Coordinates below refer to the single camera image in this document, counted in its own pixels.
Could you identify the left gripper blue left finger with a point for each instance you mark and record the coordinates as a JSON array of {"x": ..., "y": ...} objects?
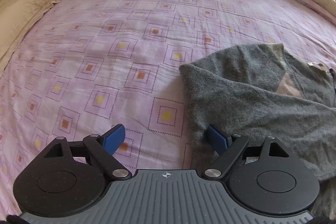
[{"x": 113, "y": 138}]

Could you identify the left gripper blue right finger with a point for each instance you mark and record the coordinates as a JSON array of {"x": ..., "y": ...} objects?
[{"x": 218, "y": 139}]

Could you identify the grey argyle sweater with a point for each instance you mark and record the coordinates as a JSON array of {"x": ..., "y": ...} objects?
[{"x": 261, "y": 90}]

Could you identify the pink patterned bed sheet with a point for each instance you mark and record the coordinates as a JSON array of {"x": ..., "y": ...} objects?
[{"x": 88, "y": 65}]

